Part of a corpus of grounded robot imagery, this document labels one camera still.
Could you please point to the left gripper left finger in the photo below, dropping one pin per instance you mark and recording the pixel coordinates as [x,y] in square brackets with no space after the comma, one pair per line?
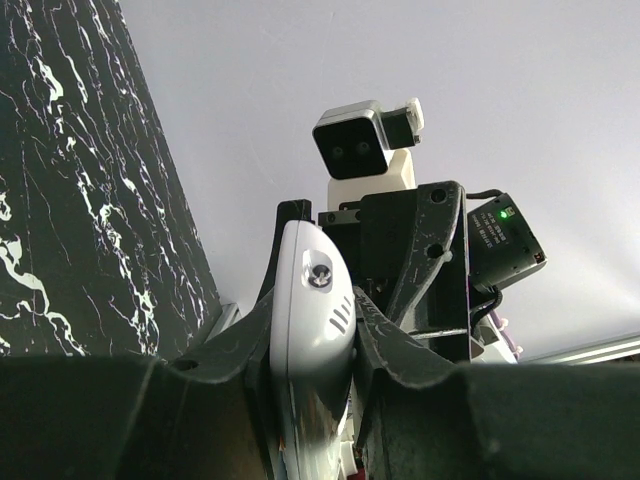
[205,415]

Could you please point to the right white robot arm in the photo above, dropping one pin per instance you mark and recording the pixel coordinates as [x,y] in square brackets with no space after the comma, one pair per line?
[502,250]

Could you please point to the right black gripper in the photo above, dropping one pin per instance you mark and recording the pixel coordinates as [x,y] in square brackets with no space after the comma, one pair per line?
[408,252]

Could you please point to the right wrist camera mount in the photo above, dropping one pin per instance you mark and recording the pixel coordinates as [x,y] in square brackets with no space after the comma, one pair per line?
[366,149]

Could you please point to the white remote control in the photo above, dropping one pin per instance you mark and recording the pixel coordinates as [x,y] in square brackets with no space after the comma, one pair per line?
[311,351]

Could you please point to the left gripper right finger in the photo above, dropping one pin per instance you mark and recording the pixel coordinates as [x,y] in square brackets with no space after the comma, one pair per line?
[419,416]

